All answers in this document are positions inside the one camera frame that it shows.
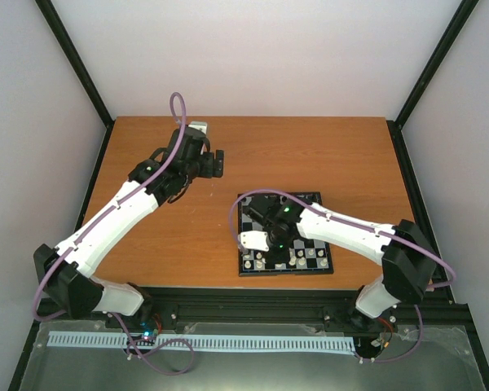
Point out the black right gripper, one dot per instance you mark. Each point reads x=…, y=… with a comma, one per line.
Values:
x=283, y=257

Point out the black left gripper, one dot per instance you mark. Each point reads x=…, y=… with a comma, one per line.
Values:
x=209, y=170

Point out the black white chessboard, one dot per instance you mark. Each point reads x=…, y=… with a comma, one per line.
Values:
x=276, y=215

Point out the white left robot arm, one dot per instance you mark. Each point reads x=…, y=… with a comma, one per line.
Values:
x=66, y=272

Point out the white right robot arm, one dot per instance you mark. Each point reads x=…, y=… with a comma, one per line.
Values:
x=402, y=251

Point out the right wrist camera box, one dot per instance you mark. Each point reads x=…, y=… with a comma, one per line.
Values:
x=254, y=240

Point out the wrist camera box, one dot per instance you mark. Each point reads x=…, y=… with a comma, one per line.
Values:
x=254, y=240
x=199, y=125

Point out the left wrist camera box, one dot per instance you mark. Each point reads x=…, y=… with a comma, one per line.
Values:
x=199, y=125

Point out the black aluminium frame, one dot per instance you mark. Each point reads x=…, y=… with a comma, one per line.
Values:
x=260, y=304

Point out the light blue slotted cable duct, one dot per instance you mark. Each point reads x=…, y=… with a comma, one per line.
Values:
x=214, y=343

